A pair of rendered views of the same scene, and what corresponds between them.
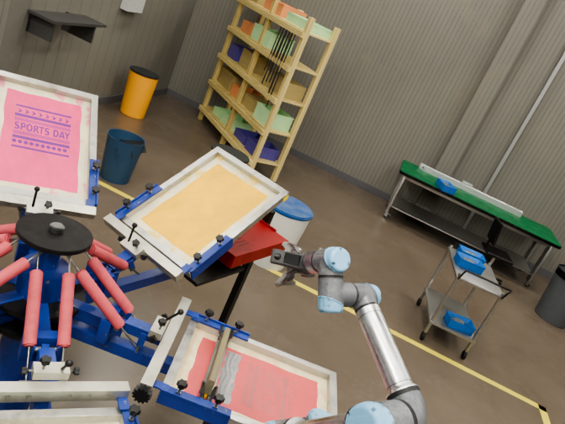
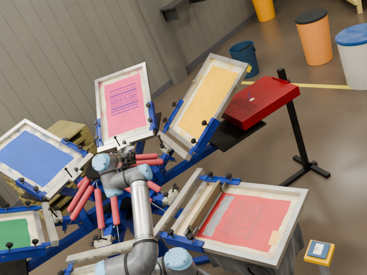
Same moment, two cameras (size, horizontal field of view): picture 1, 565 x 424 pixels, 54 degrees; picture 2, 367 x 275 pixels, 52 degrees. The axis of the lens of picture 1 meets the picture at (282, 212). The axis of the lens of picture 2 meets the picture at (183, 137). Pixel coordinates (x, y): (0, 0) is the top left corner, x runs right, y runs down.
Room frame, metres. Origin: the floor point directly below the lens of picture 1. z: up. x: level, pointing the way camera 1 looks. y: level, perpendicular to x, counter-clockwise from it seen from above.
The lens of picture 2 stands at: (0.86, -1.53, 2.70)
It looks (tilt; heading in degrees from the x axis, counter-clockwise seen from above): 30 degrees down; 49
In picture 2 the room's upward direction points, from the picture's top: 25 degrees counter-clockwise
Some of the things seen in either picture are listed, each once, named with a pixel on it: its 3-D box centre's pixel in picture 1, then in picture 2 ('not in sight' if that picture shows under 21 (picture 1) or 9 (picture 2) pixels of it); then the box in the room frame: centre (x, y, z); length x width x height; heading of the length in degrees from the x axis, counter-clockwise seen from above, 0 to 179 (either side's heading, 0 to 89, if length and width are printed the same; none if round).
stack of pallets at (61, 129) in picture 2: not in sight; (55, 168); (2.58, 3.21, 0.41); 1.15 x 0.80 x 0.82; 173
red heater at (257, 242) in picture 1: (234, 235); (255, 101); (3.32, 0.22, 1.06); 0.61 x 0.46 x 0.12; 154
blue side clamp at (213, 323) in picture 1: (219, 331); (222, 182); (2.38, 0.05, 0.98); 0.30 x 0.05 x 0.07; 94
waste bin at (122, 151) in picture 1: (123, 156); (246, 59); (5.73, 1.86, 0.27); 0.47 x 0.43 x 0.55; 95
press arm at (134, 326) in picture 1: (144, 331); (166, 200); (2.08, 0.35, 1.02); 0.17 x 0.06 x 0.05; 94
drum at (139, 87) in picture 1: (138, 92); (262, 3); (8.17, 2.72, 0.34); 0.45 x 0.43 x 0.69; 83
